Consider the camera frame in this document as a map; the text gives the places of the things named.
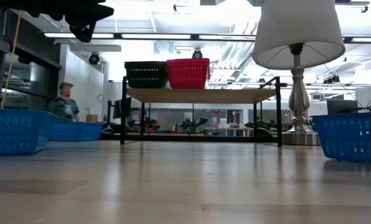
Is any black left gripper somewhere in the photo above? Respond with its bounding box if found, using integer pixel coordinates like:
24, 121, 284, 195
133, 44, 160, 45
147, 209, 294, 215
63, 0, 115, 44

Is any black plastic basket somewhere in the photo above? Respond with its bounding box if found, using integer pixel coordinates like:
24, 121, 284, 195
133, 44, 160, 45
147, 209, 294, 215
124, 64, 169, 70
124, 60, 169, 67
124, 67, 168, 89

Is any red plastic basket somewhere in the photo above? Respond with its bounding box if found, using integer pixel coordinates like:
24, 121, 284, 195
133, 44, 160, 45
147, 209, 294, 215
167, 65, 210, 90
166, 58, 211, 63
166, 61, 211, 67

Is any blue plastic basket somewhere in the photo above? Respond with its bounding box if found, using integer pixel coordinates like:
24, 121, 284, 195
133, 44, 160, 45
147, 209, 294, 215
0, 108, 58, 157
49, 121, 105, 142
311, 111, 371, 163

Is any wooden shelf with black legs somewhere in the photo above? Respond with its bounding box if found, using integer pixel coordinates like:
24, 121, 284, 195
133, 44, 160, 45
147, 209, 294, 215
120, 76, 283, 147

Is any linear ceiling light strip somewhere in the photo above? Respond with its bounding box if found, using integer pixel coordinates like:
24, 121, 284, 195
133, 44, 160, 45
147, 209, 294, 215
44, 30, 371, 44

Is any black computer monitor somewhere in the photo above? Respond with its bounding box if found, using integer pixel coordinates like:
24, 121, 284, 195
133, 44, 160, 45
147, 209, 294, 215
327, 99, 359, 116
112, 97, 133, 119

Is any person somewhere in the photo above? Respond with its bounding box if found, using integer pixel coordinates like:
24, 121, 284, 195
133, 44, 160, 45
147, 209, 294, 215
47, 82, 81, 123

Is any light wooden background table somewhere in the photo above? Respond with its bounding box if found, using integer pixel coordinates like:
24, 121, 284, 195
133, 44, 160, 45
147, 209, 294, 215
204, 126, 256, 137

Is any silver lamp with white shade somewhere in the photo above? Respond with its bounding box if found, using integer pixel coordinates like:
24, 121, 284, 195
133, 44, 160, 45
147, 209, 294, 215
252, 0, 346, 146

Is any yellow extension cord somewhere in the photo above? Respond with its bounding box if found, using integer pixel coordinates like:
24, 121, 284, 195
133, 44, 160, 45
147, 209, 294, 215
0, 11, 22, 110

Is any black horizontal frame beam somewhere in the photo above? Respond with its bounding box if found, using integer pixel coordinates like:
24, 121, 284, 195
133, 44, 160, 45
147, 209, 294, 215
100, 133, 283, 143

